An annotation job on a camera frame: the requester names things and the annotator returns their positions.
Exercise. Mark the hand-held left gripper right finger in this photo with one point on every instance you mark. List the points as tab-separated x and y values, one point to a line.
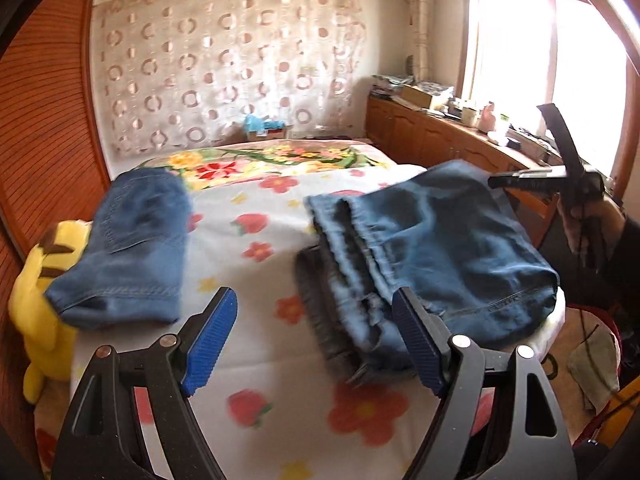
420	345

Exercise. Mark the dark blue denim pants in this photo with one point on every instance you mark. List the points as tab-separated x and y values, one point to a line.
440	240

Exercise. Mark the person's right hand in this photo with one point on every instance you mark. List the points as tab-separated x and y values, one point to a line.
572	225

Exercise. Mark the floral plush blanket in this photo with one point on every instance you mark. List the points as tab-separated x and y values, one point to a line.
280	157

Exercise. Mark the window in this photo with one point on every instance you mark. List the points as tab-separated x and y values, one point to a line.
540	60

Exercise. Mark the circle patterned sheer curtain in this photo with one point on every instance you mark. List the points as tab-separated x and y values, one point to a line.
225	60

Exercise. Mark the open cardboard box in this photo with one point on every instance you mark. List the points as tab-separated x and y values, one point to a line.
420	96

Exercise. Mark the beige window curtain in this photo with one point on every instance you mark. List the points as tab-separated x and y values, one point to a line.
417	20

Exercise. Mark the small cardboard box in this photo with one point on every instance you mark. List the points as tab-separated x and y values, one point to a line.
267	135

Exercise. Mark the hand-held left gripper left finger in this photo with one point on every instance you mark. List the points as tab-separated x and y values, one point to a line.
210	345

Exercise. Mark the long wooden cabinet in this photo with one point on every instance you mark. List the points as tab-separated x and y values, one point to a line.
435	135

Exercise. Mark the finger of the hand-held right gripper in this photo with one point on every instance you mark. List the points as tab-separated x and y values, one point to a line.
525	180
560	130

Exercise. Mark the yellow plush toy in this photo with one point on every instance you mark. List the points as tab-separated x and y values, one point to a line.
40	320

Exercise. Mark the olive cloth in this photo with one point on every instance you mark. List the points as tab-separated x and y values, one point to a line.
595	365

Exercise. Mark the light blue denim pants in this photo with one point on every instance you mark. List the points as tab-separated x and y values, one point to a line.
130	240

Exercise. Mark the pink figurine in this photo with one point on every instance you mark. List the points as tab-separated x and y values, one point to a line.
488	116

